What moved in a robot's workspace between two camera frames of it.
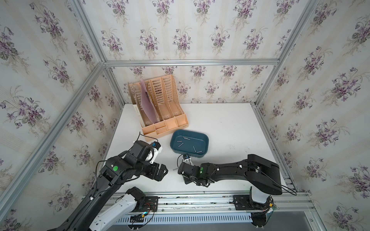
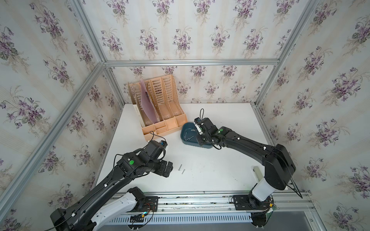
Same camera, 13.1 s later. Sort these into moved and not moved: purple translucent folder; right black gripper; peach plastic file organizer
Moved: right black gripper
Not moved: purple translucent folder; peach plastic file organizer
